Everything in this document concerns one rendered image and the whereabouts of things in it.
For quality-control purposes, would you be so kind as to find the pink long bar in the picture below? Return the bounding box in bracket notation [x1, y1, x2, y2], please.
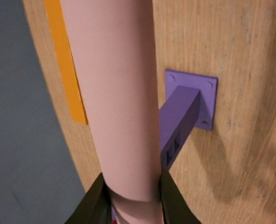
[60, 0, 162, 224]

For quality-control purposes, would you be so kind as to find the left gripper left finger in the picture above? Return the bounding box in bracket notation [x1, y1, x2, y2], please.
[64, 173, 112, 224]

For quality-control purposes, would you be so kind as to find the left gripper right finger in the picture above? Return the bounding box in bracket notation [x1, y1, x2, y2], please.
[160, 168, 202, 224]

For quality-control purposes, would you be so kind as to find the orange rectangular bar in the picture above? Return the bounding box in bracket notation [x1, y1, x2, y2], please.
[44, 0, 89, 125]

